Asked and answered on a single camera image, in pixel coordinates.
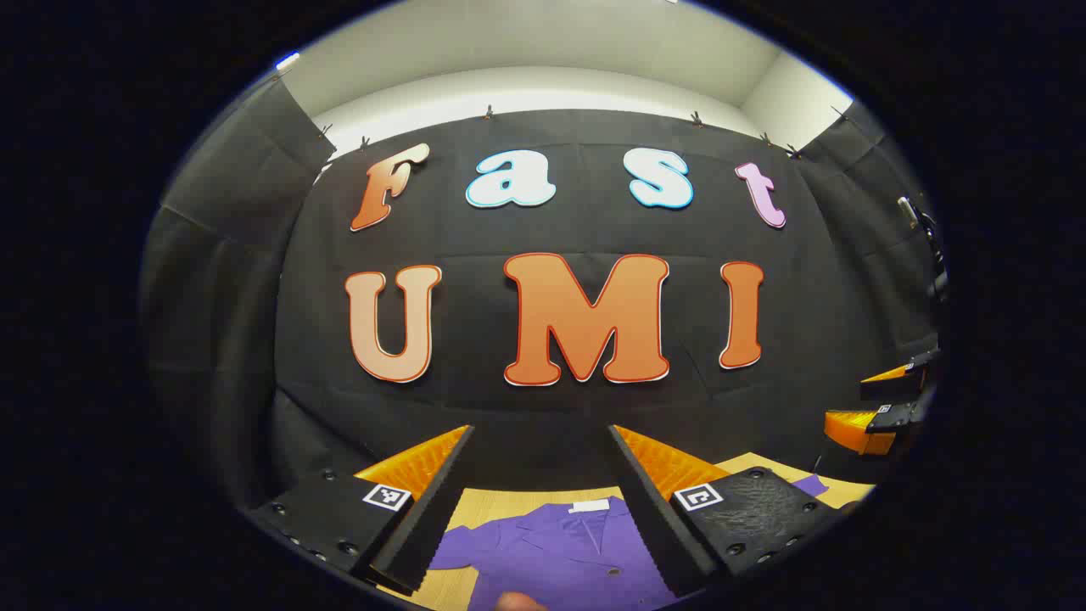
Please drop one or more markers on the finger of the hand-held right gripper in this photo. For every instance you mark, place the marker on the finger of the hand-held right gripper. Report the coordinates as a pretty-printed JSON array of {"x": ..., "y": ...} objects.
[
  {"x": 857, "y": 428},
  {"x": 891, "y": 386}
]

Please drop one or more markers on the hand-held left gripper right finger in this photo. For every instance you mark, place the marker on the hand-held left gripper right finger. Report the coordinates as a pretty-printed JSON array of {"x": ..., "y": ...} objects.
[{"x": 657, "y": 518}]

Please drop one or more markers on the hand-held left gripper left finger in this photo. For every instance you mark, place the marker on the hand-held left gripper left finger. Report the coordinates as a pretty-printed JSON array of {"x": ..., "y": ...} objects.
[{"x": 433, "y": 518}]

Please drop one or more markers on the purple button shirt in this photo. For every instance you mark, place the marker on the purple button shirt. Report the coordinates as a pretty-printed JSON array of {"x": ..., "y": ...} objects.
[{"x": 551, "y": 552}]

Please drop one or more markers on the black backdrop cloth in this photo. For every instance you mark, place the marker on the black backdrop cloth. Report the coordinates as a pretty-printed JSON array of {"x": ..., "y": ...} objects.
[{"x": 594, "y": 407}]

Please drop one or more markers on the bright ceiling light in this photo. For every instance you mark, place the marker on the bright ceiling light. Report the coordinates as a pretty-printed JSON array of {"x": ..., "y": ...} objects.
[{"x": 287, "y": 60}]

